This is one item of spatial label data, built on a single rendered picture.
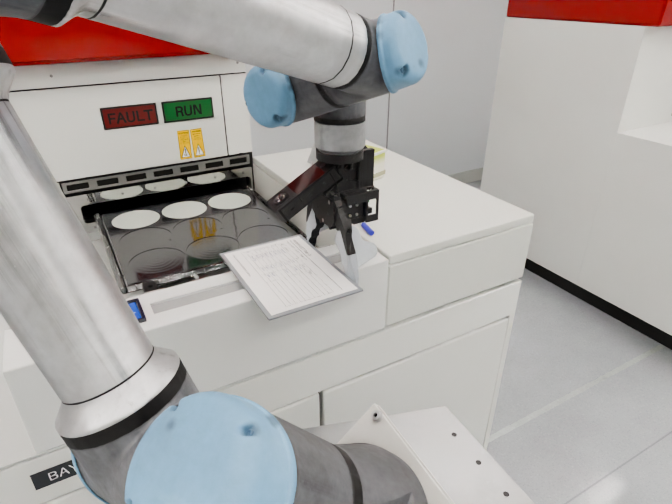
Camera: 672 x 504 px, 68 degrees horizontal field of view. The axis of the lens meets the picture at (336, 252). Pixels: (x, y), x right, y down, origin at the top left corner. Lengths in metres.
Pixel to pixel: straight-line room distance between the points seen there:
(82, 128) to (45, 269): 0.82
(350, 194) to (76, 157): 0.70
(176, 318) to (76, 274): 0.29
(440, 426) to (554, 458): 1.17
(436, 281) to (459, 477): 0.37
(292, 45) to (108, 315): 0.27
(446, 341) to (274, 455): 0.71
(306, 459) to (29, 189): 0.29
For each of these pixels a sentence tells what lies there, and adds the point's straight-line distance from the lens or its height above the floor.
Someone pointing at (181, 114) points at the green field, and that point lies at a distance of 1.26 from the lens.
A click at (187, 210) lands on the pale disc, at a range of 1.21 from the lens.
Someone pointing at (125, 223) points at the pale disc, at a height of 0.90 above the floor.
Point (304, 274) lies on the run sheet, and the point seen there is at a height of 0.97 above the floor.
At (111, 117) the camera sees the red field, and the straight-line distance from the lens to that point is 1.24.
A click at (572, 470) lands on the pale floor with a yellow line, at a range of 1.88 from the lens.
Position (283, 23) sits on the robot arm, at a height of 1.33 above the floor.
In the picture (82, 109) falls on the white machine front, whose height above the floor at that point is 1.12.
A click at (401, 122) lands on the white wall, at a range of 3.47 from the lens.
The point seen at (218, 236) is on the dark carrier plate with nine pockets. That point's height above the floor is 0.90.
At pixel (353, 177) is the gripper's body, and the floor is 1.10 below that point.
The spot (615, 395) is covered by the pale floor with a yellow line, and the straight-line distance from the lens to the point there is 2.21.
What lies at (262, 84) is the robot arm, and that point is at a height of 1.26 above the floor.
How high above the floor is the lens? 1.36
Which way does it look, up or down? 28 degrees down
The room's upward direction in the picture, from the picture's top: straight up
